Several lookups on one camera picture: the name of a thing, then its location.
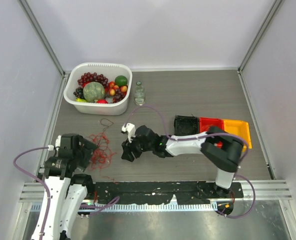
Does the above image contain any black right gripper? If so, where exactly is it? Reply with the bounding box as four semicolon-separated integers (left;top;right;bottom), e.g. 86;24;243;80
122;130;154;161

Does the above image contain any red cable bundle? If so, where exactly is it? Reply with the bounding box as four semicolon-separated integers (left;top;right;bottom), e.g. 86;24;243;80
85;132;117;173

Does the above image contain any brown thin cable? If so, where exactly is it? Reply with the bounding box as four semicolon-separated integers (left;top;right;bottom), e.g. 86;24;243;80
99;117;114;133

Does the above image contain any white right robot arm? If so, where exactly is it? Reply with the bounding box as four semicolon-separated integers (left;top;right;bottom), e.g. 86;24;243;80
121;123;250;198

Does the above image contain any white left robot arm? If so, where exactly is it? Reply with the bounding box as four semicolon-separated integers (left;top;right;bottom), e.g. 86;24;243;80
31;133;98;240

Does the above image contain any red apple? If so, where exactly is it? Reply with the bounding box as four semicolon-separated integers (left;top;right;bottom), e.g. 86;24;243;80
97;99;108;104

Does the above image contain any black plastic bin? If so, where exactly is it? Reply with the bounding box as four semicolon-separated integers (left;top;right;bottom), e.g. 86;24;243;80
174;115;200;136

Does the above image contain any green melon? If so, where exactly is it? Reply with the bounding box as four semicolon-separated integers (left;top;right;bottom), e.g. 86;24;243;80
83;82;106;103

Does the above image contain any clear glass bottle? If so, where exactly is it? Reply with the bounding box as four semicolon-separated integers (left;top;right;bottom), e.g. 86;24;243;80
134;81;146;106

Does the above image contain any peach fruit cluster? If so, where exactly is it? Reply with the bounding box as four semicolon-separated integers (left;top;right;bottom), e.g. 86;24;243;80
108;81;128;97

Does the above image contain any red grape bunch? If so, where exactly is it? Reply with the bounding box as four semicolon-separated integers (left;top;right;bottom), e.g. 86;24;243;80
77;72;108;87

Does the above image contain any green lime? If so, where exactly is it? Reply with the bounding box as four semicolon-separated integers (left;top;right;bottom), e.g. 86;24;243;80
114;75;128;87

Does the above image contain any white plastic basket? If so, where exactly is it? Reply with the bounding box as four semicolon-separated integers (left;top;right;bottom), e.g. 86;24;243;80
63;63;132;116

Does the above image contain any red plastic bin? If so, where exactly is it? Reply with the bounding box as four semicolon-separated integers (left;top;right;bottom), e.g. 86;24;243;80
199;116;225;148

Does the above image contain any orange plastic bin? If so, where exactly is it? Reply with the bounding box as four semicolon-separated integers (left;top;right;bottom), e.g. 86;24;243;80
223;119;252;149

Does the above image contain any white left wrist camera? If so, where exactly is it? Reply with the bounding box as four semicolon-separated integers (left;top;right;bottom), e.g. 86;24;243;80
47;135;61;151

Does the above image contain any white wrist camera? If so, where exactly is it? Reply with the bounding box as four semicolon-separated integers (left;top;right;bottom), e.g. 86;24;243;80
47;135;61;151
121;123;136;143

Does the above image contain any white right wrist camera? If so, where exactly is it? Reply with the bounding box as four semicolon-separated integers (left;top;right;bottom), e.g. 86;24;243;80
121;123;136;143

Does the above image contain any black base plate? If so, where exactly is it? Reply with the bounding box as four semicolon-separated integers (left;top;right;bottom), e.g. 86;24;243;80
87;181;244;205

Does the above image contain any white slotted cable duct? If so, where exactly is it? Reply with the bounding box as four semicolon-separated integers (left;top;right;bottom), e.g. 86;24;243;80
30;202;218;213

